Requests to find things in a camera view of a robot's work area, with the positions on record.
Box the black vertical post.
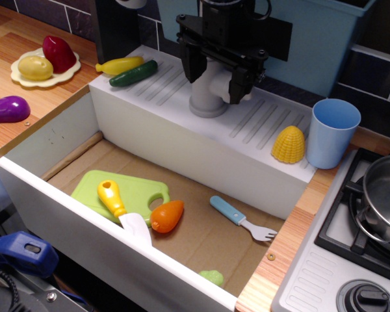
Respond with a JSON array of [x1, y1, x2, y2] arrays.
[[89, 0, 140, 63]]

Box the cream scalloped toy plate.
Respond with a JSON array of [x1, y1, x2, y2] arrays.
[[10, 47, 82, 88]]

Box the orange toy carrot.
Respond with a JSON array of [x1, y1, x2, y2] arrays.
[[150, 200, 185, 233]]

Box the light blue storage bin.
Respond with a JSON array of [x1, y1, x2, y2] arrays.
[[158, 1, 372, 96]]

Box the yellow toy corn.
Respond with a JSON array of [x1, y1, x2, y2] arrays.
[[271, 125, 306, 164]]

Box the steel cooking pot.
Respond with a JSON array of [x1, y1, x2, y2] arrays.
[[356, 155, 390, 246]]

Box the green toy cutting board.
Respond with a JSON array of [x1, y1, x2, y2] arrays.
[[71, 170, 170, 227]]

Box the light blue plastic cup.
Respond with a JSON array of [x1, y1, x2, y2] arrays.
[[305, 99, 361, 169]]

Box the black stove knob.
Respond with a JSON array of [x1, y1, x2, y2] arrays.
[[336, 279, 390, 312]]

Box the blue handled toy fork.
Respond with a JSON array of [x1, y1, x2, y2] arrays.
[[209, 196, 278, 242]]

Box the white toy sink basin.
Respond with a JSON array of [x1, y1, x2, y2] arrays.
[[0, 46, 316, 311]]

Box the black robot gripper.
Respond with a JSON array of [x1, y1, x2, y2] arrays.
[[176, 1, 293, 104]]

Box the green toy cucumber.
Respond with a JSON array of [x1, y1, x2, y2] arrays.
[[109, 60, 159, 87]]

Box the light green toy lettuce piece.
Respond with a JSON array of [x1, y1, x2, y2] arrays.
[[198, 270, 224, 286]]

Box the yellow toy potato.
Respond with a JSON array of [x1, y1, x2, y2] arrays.
[[18, 55, 53, 81]]

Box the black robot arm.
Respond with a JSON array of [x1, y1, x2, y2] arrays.
[[176, 1, 293, 104]]

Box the red toy pepper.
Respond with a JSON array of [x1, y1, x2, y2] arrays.
[[42, 36, 77, 74]]

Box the yellow toy squash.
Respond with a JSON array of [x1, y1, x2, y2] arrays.
[[95, 56, 144, 75]]

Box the toy stove top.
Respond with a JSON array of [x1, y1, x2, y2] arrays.
[[270, 148, 390, 311]]

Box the yellow handled toy knife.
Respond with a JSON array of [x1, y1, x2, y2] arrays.
[[97, 180, 152, 246]]

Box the blue clamp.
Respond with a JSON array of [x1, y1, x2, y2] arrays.
[[0, 231, 59, 278]]

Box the purple toy eggplant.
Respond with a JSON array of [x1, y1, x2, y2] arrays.
[[0, 96, 31, 124]]

